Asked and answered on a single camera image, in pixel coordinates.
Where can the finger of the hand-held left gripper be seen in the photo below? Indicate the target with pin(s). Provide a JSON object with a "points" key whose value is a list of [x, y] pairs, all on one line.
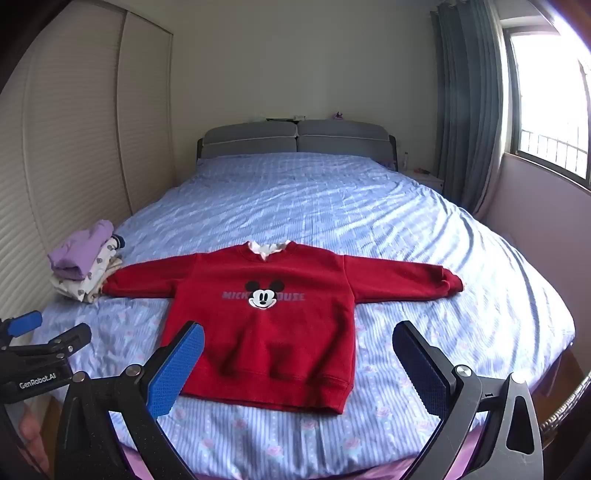
{"points": [[25, 323], [69, 340]]}

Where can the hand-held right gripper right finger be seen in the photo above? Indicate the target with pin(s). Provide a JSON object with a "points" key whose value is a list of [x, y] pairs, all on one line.
{"points": [[425, 369]]}

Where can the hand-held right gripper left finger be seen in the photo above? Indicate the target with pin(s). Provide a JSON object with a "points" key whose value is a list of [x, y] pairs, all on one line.
{"points": [[178, 369]]}

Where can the red cartoon print sweatshirt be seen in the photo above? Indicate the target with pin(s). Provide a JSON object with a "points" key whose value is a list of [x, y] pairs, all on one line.
{"points": [[277, 346]]}

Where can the person's left hand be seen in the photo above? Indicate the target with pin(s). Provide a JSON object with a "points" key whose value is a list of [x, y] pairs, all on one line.
{"points": [[31, 431]]}

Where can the folded purple garment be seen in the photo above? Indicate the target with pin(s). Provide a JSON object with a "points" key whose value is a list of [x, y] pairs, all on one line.
{"points": [[83, 249]]}

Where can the wicker basket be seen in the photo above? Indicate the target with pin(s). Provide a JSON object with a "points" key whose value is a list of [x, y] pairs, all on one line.
{"points": [[565, 415]]}

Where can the beige slatted wardrobe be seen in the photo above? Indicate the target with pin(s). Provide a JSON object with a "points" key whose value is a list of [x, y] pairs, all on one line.
{"points": [[69, 161]]}

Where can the white nightstand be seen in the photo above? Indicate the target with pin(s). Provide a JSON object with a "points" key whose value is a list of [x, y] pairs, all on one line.
{"points": [[425, 180]]}

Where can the blue floral striped bed sheet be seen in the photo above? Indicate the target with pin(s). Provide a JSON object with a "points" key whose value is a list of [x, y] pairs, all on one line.
{"points": [[323, 207]]}

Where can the grey headboard cushion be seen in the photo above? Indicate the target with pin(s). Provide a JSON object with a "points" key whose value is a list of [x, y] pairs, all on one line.
{"points": [[249, 141], [344, 138]]}

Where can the grey-green curtain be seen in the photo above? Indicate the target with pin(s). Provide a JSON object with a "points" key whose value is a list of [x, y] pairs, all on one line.
{"points": [[466, 115]]}

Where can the small purple toy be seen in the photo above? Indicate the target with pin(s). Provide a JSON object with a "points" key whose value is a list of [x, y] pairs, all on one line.
{"points": [[338, 115]]}

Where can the flat box on headboard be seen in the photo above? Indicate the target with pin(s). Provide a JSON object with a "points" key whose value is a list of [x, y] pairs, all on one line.
{"points": [[286, 118]]}

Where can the window with railing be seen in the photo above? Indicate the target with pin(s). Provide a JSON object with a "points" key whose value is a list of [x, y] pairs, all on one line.
{"points": [[549, 101]]}

